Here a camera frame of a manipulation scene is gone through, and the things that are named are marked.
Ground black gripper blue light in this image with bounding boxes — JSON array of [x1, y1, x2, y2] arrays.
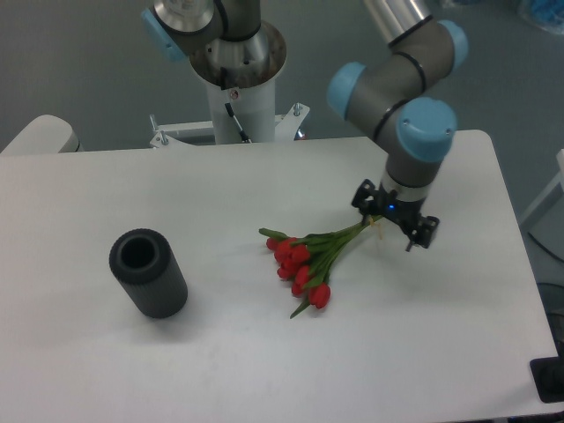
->
[[352, 179, 440, 252]]

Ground red tulip bouquet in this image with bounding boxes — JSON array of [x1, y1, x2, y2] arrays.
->
[[258, 215, 382, 318]]

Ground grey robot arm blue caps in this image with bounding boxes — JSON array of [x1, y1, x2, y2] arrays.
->
[[141, 1, 468, 248]]

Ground black device at table edge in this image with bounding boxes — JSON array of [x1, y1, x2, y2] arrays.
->
[[530, 357, 563, 404]]

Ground blue plastic bag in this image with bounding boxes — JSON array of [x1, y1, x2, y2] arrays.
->
[[517, 0, 563, 35]]

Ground black ribbed cylindrical vase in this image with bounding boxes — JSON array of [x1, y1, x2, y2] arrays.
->
[[108, 228, 188, 319]]

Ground white rounded chair back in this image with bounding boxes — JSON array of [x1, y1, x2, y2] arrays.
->
[[1, 115, 84, 157]]

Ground black cable on floor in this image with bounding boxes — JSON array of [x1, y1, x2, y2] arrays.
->
[[527, 228, 564, 261]]

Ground white metal pedestal base frame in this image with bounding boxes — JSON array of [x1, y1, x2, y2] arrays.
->
[[149, 102, 310, 149]]

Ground black cable on pedestal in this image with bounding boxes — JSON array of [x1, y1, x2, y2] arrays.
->
[[223, 102, 252, 145]]

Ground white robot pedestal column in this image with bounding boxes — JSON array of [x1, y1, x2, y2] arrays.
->
[[189, 21, 288, 145]]

